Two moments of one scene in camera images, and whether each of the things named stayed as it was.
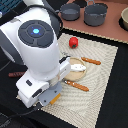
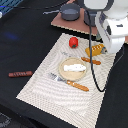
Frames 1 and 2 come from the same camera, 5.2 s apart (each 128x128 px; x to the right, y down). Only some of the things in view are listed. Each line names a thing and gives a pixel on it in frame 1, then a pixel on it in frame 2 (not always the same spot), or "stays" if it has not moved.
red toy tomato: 73,42 stays
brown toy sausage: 16,74 stays
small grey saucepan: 69,11 stays
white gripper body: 34,92 to 113,30
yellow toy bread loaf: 55,98 to 95,50
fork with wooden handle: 79,86 stays
